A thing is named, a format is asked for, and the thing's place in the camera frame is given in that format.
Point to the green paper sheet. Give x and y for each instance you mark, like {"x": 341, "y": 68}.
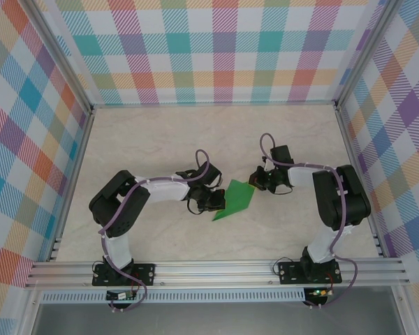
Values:
{"x": 235, "y": 199}

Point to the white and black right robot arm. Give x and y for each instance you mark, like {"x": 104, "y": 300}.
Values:
{"x": 300, "y": 174}

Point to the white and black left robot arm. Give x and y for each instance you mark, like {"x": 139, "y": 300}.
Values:
{"x": 167, "y": 192}

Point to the grey metal panel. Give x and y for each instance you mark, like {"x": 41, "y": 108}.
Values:
{"x": 213, "y": 321}

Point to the small circuit board green light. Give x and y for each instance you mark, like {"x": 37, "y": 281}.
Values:
{"x": 317, "y": 292}

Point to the wide aluminium frame rail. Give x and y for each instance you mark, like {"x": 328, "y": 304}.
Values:
{"x": 213, "y": 270}

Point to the aluminium side rail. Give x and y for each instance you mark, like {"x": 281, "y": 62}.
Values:
{"x": 352, "y": 157}
{"x": 79, "y": 157}

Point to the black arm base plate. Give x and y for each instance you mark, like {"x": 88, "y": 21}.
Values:
{"x": 145, "y": 274}
{"x": 288, "y": 274}

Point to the aluminium corner post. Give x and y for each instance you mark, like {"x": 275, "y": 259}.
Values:
{"x": 63, "y": 52}
{"x": 364, "y": 52}

